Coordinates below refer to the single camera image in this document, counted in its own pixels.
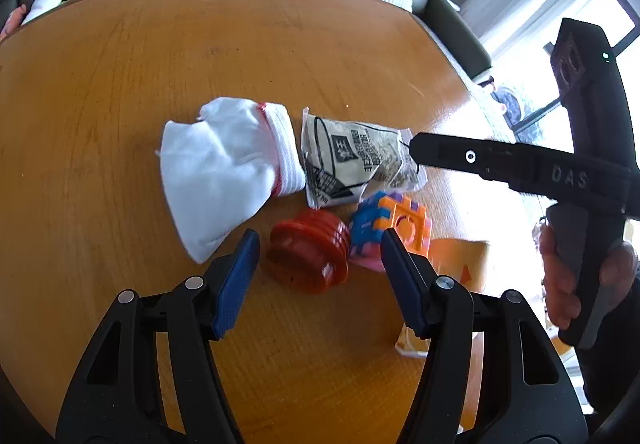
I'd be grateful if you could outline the orange paper bag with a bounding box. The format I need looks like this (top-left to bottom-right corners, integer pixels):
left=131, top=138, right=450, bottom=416
left=395, top=238, right=493, bottom=360

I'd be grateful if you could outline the colourful foam puzzle cube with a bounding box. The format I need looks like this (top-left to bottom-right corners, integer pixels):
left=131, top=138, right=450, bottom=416
left=348, top=191, right=432, bottom=272

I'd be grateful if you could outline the person's right hand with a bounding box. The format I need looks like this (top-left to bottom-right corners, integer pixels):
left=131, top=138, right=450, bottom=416
left=539, top=223, right=640, bottom=331

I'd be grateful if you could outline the dark patterned pouf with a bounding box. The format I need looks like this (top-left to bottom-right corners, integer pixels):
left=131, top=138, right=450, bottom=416
left=492, top=85, right=523, bottom=127

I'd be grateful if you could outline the white glove with red trim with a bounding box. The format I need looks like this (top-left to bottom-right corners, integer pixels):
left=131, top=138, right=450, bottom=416
left=155, top=97, right=307, bottom=265

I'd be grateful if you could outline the white plush toy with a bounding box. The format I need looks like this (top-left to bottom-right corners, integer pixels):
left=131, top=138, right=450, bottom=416
left=22, top=0, right=65, bottom=25

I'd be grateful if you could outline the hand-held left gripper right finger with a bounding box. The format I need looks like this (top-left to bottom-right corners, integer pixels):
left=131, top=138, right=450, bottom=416
left=380, top=227, right=590, bottom=444

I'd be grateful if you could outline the person's right forearm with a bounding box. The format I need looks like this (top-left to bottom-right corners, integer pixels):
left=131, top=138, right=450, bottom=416
left=575, top=269, right=640, bottom=417

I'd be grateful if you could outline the green sofa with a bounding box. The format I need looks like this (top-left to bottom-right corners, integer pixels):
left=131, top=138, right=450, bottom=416
left=0, top=0, right=493, bottom=85

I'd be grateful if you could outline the window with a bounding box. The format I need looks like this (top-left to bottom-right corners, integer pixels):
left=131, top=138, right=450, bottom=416
left=480, top=0, right=640, bottom=140

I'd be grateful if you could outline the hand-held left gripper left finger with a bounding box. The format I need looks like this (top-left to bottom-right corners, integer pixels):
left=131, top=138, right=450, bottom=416
left=56, top=228, right=261, bottom=444

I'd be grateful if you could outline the red ribbed round lid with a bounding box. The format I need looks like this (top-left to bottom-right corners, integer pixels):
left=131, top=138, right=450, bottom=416
left=264, top=210, right=352, bottom=295

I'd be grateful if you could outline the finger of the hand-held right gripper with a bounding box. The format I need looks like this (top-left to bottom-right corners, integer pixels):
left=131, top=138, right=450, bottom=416
left=409, top=131, right=511, bottom=183

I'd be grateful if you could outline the beige printed packet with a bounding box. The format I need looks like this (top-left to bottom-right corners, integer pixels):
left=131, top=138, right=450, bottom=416
left=300, top=107, right=426, bottom=210

